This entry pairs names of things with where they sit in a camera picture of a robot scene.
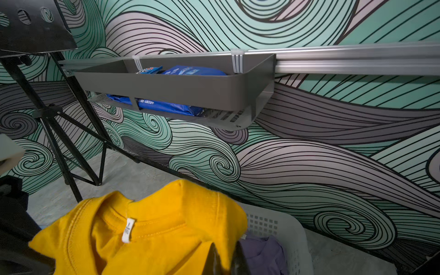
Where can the black perforated music stand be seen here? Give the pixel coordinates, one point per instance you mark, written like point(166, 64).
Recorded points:
point(43, 108)

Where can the purple t-shirt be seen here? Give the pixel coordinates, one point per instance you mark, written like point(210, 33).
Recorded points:
point(264, 256)

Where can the white plastic basket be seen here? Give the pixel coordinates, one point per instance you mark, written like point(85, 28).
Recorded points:
point(287, 230)

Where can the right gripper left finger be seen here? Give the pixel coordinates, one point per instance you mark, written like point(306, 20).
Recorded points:
point(215, 261)

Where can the aluminium wall rail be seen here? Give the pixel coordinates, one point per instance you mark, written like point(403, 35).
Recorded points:
point(400, 59)

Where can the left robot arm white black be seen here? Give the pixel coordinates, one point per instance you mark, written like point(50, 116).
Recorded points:
point(17, 226)

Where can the dark metal wall shelf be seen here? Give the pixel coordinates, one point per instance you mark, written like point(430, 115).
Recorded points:
point(231, 102)

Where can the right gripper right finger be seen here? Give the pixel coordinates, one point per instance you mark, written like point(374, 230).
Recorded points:
point(239, 264)

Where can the m&m candy packet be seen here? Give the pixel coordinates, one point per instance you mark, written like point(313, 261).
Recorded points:
point(151, 70)

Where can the yellow t-shirt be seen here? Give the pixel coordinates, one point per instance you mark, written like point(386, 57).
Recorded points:
point(170, 232)

